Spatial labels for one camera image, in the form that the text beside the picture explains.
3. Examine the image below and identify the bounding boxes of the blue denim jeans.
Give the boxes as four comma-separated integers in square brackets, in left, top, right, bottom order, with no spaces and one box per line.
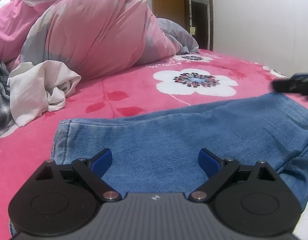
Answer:
[8,91,308,235]

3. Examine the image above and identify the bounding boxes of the white crumpled garment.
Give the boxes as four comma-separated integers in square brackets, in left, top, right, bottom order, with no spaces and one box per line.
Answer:
[8,60,81,127]

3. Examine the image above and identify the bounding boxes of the black white plaid shirt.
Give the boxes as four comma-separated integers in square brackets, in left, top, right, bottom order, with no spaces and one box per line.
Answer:
[0,59,15,136]

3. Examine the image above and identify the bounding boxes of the pink grey quilt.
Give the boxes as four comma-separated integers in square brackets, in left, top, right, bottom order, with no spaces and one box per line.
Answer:
[0,0,198,80]

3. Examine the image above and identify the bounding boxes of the pink floral bed blanket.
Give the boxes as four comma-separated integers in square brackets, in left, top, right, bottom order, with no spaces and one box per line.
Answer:
[0,48,308,205]

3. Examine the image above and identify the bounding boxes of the brown wooden door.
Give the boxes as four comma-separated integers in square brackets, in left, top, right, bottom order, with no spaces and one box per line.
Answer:
[152,0,190,30]

